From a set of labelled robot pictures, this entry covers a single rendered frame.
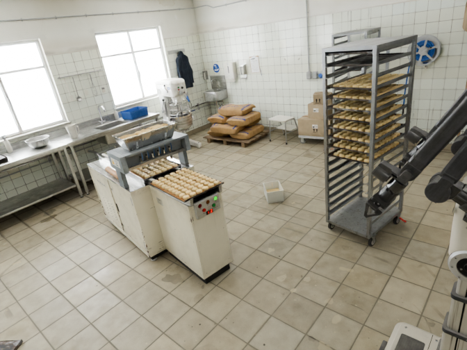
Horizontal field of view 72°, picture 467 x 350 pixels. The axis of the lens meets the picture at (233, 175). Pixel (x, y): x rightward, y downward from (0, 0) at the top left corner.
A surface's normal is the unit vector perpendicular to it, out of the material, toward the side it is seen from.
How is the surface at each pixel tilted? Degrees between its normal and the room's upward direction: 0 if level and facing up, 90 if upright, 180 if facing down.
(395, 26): 90
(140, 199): 90
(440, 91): 90
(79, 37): 90
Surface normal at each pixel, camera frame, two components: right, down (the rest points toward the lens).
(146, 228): 0.64, 0.23
